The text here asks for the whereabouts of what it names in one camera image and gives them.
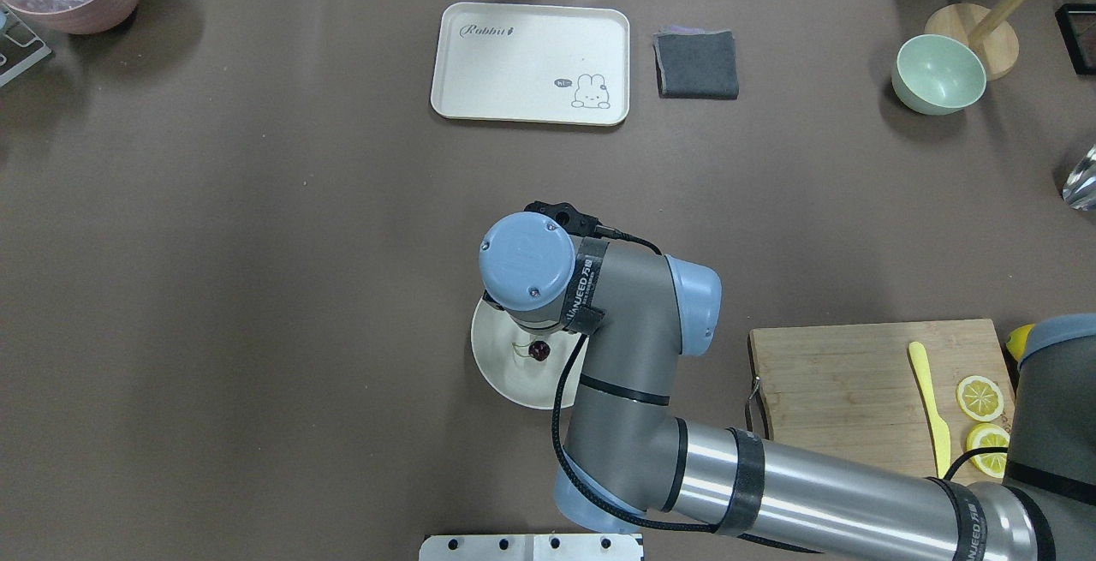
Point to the beige round plate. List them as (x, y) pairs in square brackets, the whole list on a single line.
[(523, 381)]

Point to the wooden cutting board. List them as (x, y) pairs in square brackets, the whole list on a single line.
[(848, 390)]

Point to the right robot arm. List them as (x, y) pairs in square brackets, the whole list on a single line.
[(624, 457)]

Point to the cream rabbit tray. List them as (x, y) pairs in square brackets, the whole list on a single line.
[(532, 63)]

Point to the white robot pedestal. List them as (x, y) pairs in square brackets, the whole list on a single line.
[(577, 546)]

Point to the mint green bowl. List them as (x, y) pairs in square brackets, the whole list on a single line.
[(935, 75)]

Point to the black framed tray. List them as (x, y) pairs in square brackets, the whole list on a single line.
[(1076, 22)]

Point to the whole yellow lemon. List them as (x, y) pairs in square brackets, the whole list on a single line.
[(1016, 342)]

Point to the steel scoop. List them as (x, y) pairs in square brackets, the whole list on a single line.
[(1078, 190)]

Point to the yellow plastic knife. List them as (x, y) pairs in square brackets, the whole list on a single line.
[(938, 428)]

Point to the grey folded cloth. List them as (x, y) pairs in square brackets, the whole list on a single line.
[(696, 64)]

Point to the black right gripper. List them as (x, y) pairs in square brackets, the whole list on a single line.
[(539, 351)]

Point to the dark red cherry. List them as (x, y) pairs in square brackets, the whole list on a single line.
[(538, 350)]

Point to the lemon slice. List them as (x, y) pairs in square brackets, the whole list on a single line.
[(986, 436), (980, 398)]

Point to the wooden cup tree stand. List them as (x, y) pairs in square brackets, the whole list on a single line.
[(986, 31)]

